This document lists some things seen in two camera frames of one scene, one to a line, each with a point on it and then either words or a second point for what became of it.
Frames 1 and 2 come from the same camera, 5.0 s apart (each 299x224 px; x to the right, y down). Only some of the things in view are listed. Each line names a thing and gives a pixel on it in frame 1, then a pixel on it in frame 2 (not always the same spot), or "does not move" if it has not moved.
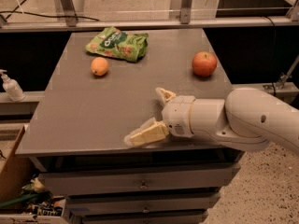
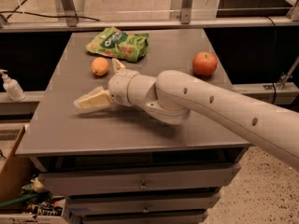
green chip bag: x=115 y=43 does not move
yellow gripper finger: x=147 y=133 to x=98 y=98
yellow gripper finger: x=165 y=94 to x=117 y=65
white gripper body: x=177 y=115 to x=119 y=87
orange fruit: x=99 y=66 does not move
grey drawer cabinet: x=92 y=101 does not move
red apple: x=204 y=63 does not move
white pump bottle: x=11 y=87 does not move
